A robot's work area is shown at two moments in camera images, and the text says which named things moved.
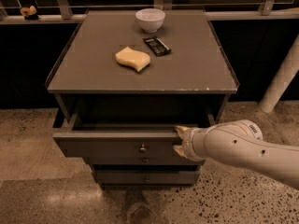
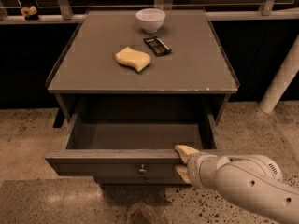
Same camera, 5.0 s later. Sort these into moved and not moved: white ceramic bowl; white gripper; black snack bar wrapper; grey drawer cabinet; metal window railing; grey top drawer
Moved: grey top drawer; white gripper
Not moved: white ceramic bowl; metal window railing; black snack bar wrapper; grey drawer cabinet
